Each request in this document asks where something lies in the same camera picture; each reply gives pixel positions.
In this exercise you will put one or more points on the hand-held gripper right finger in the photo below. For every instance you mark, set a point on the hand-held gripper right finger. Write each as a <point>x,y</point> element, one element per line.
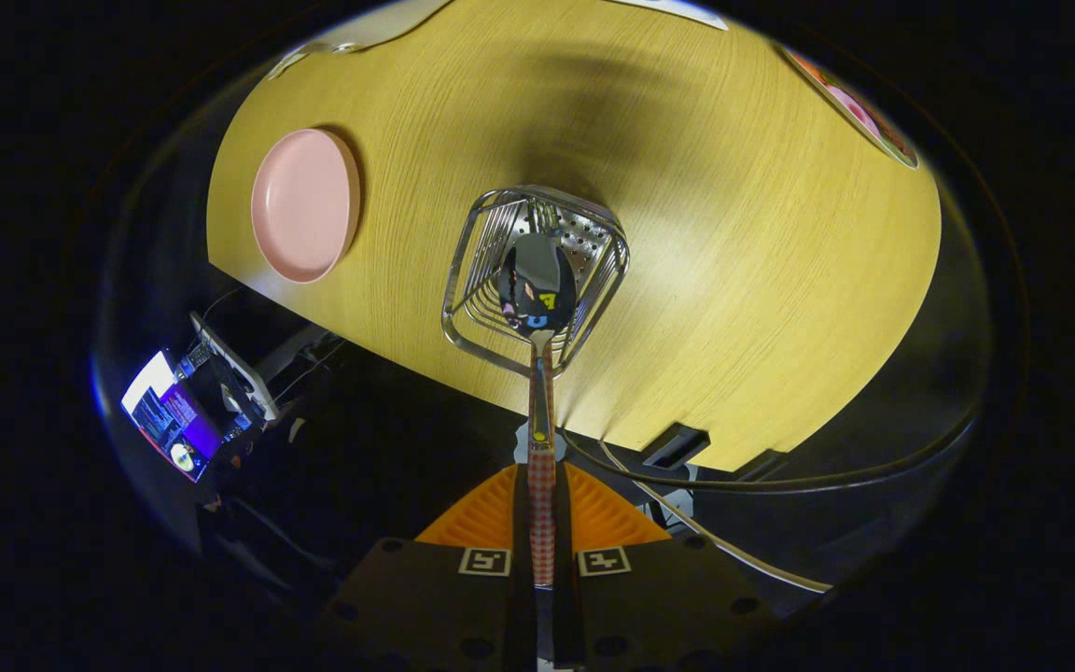
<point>668,616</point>

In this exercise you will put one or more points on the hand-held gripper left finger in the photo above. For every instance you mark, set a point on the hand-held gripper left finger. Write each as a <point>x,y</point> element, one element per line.
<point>425,616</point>

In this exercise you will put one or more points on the white device stand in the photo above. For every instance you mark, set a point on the white device stand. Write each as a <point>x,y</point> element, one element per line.
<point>239,373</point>

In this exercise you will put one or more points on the lit display screen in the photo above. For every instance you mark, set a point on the lit display screen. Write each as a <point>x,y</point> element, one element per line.
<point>169,420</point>

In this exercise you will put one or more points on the pink plate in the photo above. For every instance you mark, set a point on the pink plate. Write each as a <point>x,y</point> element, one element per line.
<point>304,205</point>

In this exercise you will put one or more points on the white plate of food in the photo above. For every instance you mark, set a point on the white plate of food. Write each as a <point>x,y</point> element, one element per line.
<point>859,112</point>

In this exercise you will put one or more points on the white bread tray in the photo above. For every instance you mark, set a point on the white bread tray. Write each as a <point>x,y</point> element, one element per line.
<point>369,28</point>

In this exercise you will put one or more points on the white coaster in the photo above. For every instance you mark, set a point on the white coaster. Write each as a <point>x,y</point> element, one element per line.
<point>677,9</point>

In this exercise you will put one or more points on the black table bracket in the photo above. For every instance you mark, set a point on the black table bracket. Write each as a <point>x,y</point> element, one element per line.
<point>677,446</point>

